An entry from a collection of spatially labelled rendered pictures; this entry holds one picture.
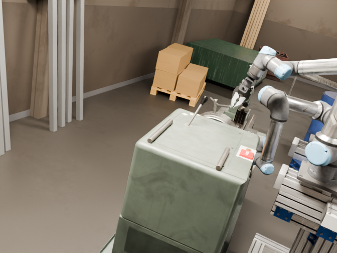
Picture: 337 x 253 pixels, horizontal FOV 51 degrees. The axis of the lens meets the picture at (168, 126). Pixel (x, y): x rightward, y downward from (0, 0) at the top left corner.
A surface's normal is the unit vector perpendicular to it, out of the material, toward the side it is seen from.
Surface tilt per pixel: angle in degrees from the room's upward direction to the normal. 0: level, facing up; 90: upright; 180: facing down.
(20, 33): 90
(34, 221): 0
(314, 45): 90
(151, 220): 90
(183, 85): 90
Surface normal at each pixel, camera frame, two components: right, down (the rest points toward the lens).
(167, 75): -0.28, 0.32
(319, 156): -0.77, 0.22
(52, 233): 0.22, -0.89
